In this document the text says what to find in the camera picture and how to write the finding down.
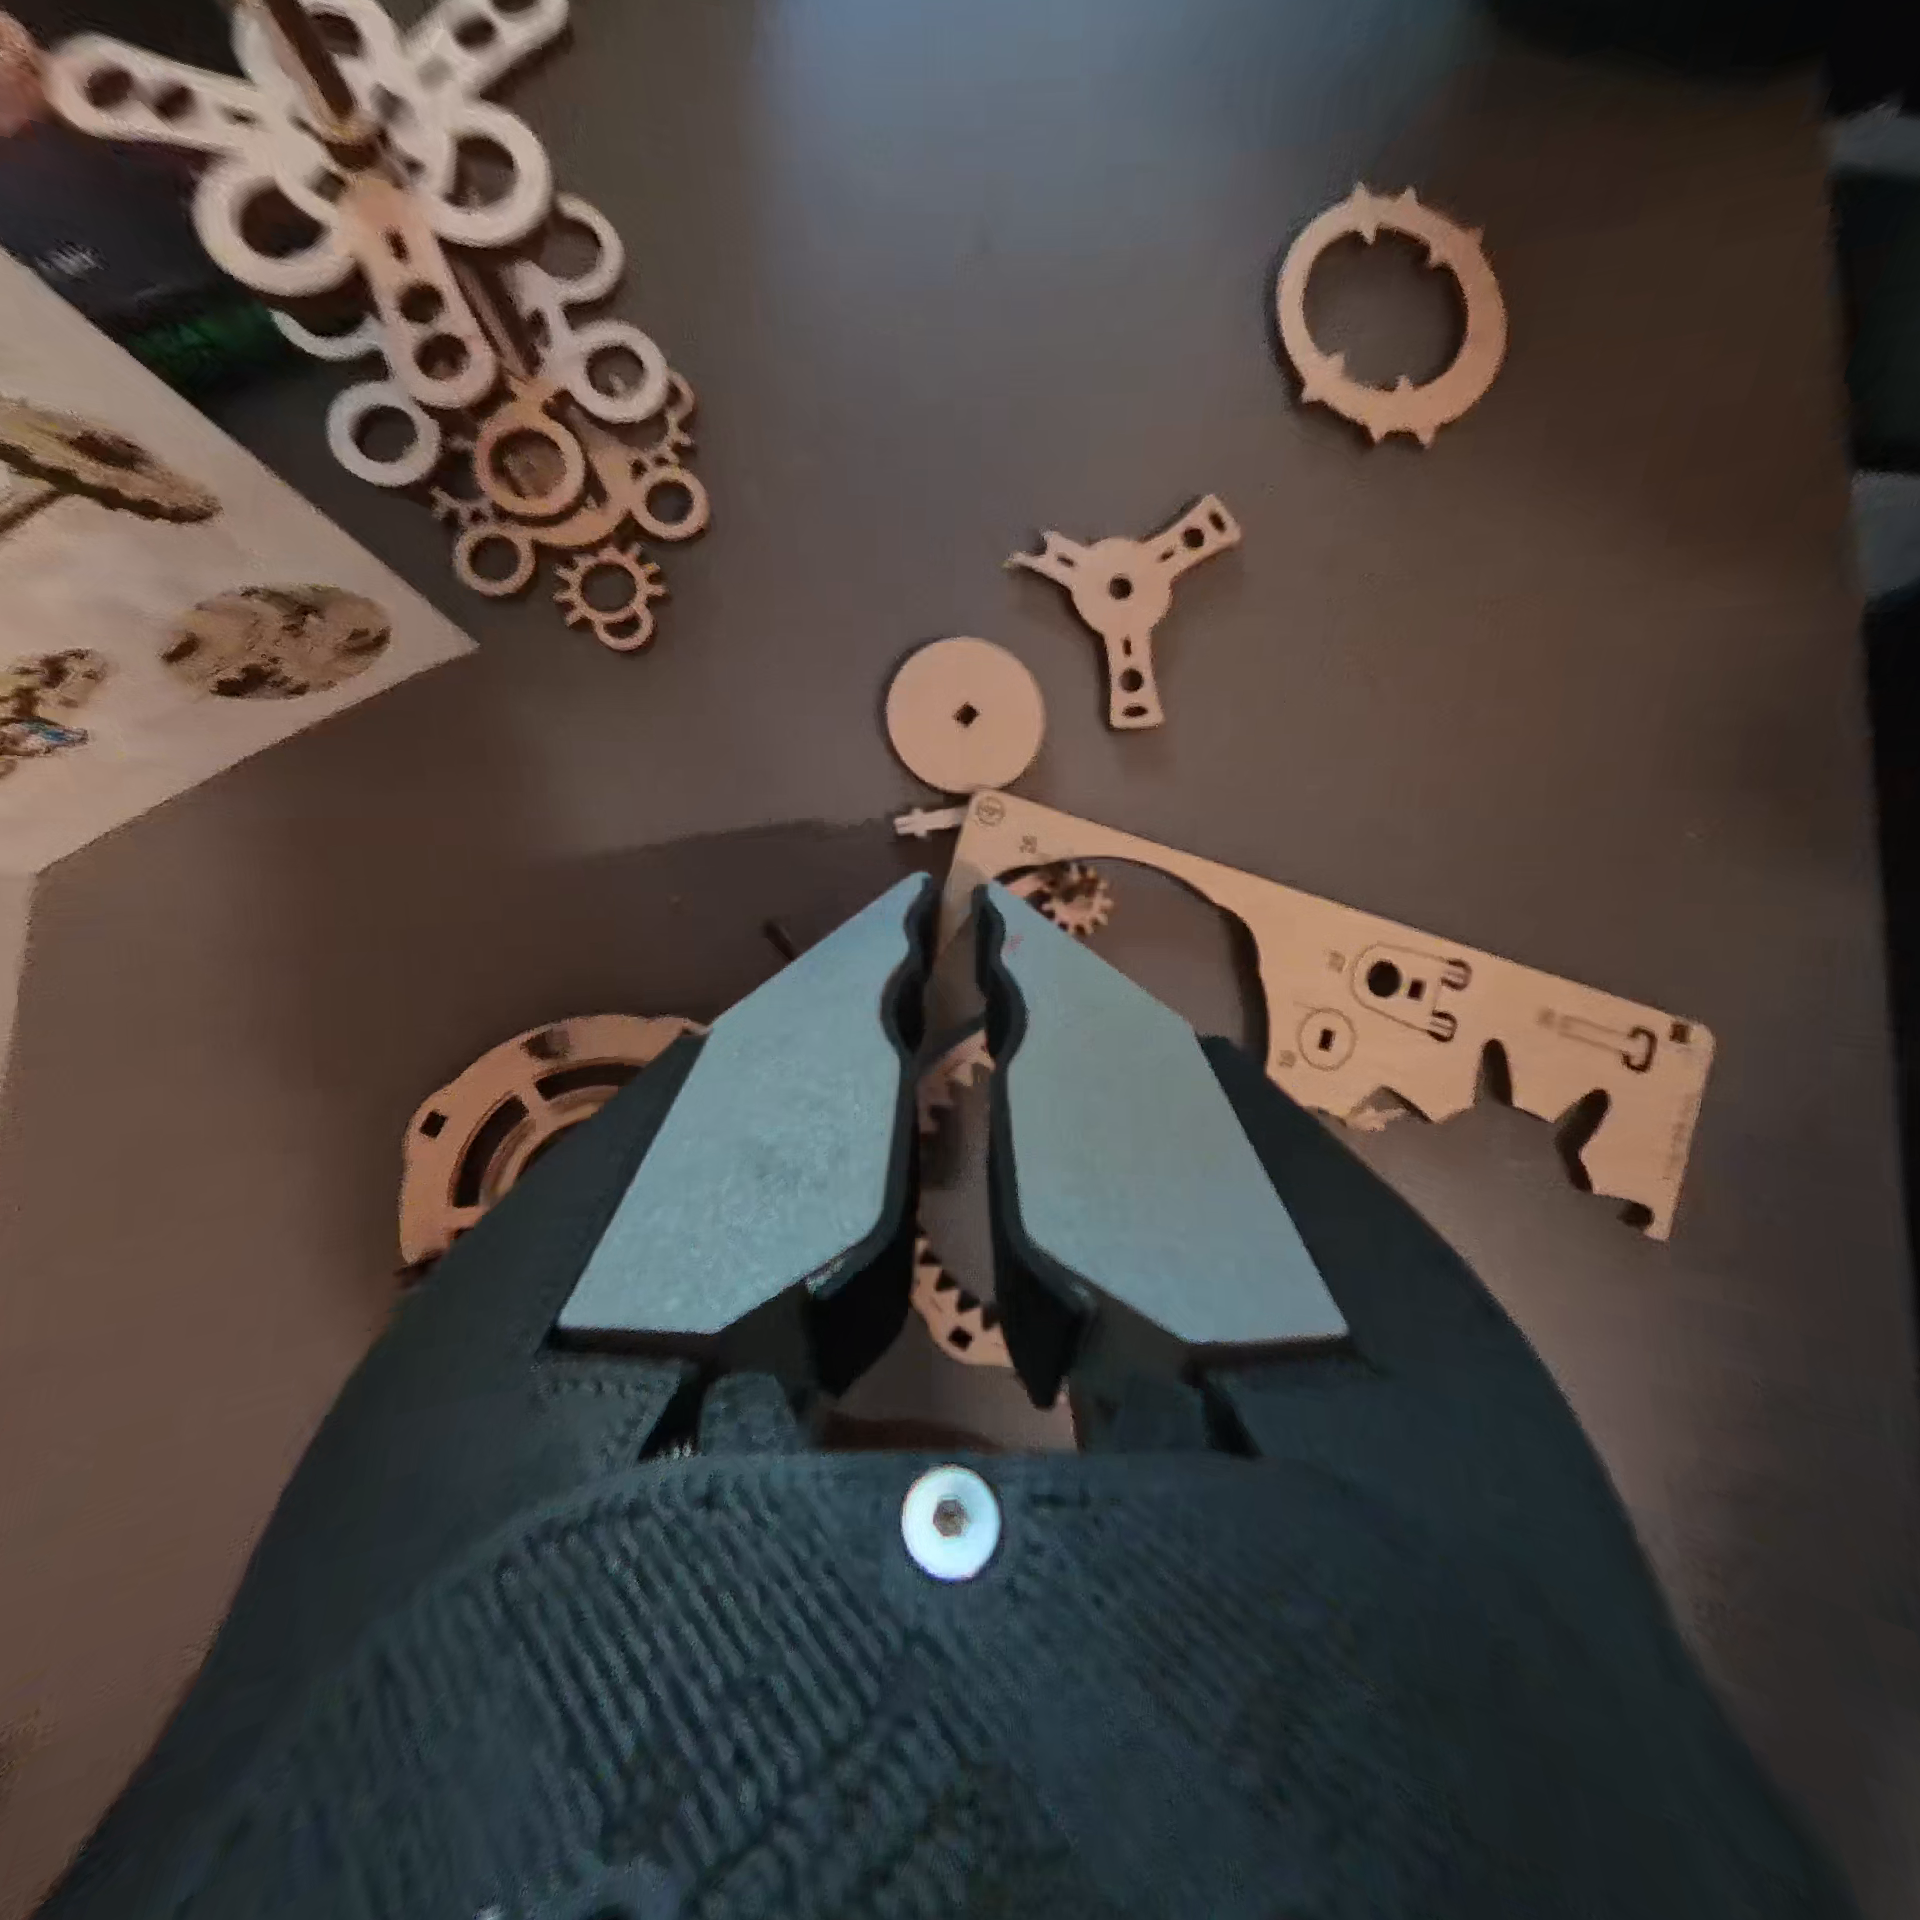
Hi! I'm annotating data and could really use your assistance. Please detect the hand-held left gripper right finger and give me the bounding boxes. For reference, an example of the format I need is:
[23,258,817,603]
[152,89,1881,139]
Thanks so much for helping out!
[983,885,1347,1403]

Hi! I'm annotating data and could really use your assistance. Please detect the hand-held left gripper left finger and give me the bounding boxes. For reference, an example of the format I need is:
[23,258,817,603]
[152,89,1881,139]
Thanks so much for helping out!
[555,873,936,1389]

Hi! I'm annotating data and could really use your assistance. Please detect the wooden parts sheet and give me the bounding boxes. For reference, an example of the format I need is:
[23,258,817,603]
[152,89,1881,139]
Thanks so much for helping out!
[945,792,1716,1241]

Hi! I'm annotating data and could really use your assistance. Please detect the wooden model tower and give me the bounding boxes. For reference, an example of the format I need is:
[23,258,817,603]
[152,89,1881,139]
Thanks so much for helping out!
[41,0,714,657]

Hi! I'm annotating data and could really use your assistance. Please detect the small wooden gear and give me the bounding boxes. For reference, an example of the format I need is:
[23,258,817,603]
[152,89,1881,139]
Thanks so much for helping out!
[1008,861,1115,941]

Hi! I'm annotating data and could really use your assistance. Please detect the wooden disc with square hole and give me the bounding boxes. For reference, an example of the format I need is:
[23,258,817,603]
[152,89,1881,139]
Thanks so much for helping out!
[884,635,1048,792]

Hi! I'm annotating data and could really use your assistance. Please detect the three-armed wooden part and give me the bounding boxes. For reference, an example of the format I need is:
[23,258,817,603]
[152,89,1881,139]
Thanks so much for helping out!
[1007,497,1244,731]

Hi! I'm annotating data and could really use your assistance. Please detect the paper instruction sheet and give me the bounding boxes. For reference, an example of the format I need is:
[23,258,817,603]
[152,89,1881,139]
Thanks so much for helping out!
[0,247,482,875]

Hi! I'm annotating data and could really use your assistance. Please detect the wooden internal gear ring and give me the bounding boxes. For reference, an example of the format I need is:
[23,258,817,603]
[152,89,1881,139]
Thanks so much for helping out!
[907,1036,1037,1369]

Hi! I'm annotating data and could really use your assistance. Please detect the round wooden frame plate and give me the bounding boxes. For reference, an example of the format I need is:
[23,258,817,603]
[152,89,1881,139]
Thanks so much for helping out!
[399,1012,706,1279]

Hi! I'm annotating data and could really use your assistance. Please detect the spiked wooden ring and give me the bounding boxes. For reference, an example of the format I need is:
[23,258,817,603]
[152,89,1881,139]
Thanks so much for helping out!
[1276,184,1509,449]

